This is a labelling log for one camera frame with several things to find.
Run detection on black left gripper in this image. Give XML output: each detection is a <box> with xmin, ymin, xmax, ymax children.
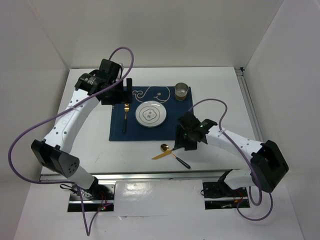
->
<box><xmin>101</xmin><ymin>77</ymin><xmax>133</xmax><ymax>105</ymax></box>

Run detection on gold fork green handle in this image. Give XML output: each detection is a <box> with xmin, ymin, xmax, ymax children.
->
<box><xmin>123</xmin><ymin>103</ymin><xmax>130</xmax><ymax>133</ymax></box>

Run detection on white plate black rings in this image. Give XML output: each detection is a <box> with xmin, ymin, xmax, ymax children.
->
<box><xmin>135</xmin><ymin>100</ymin><xmax>167</xmax><ymax>129</ymax></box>

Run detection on clear glass cup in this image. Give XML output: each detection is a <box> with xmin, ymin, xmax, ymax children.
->
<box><xmin>174</xmin><ymin>82</ymin><xmax>189</xmax><ymax>101</ymax></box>

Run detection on blue cloth with gold script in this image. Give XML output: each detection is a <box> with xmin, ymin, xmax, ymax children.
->
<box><xmin>109</xmin><ymin>86</ymin><xmax>193</xmax><ymax>142</ymax></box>

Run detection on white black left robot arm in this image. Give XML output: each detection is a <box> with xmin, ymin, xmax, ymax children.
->
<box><xmin>31</xmin><ymin>70</ymin><xmax>133</xmax><ymax>200</ymax></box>

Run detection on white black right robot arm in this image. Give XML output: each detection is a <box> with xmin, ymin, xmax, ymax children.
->
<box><xmin>174</xmin><ymin>118</ymin><xmax>289</xmax><ymax>196</ymax></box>

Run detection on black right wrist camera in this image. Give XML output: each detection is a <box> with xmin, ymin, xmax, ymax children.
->
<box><xmin>177</xmin><ymin>111</ymin><xmax>201</xmax><ymax>131</ymax></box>

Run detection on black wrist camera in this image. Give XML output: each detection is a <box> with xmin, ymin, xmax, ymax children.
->
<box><xmin>177</xmin><ymin>111</ymin><xmax>201</xmax><ymax>131</ymax></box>
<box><xmin>96</xmin><ymin>59</ymin><xmax>123</xmax><ymax>81</ymax></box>

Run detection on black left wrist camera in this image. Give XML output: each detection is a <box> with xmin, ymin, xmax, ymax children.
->
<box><xmin>96</xmin><ymin>59</ymin><xmax>123</xmax><ymax>81</ymax></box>

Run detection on gold knife green handle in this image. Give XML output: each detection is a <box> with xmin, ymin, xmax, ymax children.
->
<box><xmin>152</xmin><ymin>147</ymin><xmax>179</xmax><ymax>160</ymax></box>

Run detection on gold spoon green handle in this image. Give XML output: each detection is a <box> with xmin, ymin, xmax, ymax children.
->
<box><xmin>160</xmin><ymin>143</ymin><xmax>191</xmax><ymax>170</ymax></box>

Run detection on aluminium front rail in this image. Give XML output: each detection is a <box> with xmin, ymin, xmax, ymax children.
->
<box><xmin>38</xmin><ymin>169</ymin><xmax>276</xmax><ymax>183</ymax></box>

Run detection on aluminium rail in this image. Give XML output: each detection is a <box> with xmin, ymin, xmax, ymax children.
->
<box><xmin>38</xmin><ymin>169</ymin><xmax>276</xmax><ymax>183</ymax></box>
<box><xmin>232</xmin><ymin>67</ymin><xmax>266</xmax><ymax>143</ymax></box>

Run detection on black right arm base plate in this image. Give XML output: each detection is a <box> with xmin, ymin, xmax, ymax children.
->
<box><xmin>200</xmin><ymin>181</ymin><xmax>248</xmax><ymax>199</ymax></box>

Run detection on aluminium right side rail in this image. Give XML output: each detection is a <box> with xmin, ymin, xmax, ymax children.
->
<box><xmin>232</xmin><ymin>67</ymin><xmax>266</xmax><ymax>143</ymax></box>

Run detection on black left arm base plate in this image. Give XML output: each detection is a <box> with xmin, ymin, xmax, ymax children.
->
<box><xmin>66</xmin><ymin>182</ymin><xmax>116</xmax><ymax>204</ymax></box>

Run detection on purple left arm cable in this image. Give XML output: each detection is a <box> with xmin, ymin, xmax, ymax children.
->
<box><xmin>8</xmin><ymin>46</ymin><xmax>135</xmax><ymax>236</ymax></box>

